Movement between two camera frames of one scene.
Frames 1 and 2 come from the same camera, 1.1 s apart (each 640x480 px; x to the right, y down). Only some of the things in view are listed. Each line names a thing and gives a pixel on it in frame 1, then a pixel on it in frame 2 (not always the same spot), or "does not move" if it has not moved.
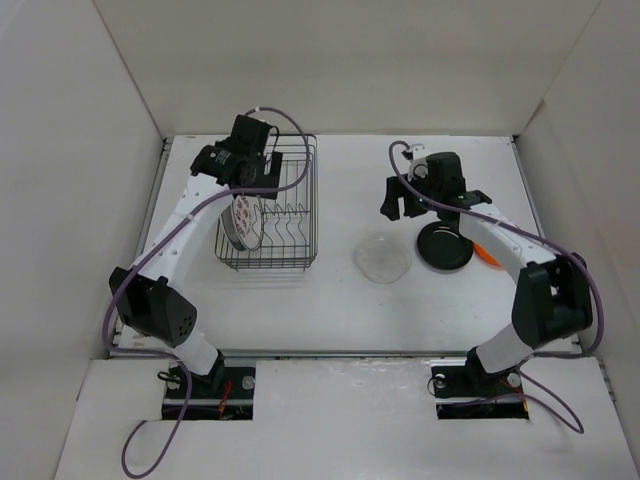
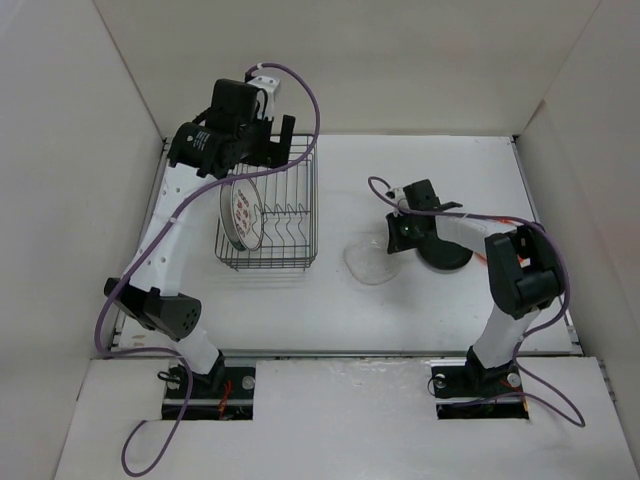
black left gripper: (268, 181) to (272, 154)
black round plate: (442, 248) does not move
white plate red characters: (247, 224) does not move
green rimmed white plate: (227, 221) does not move
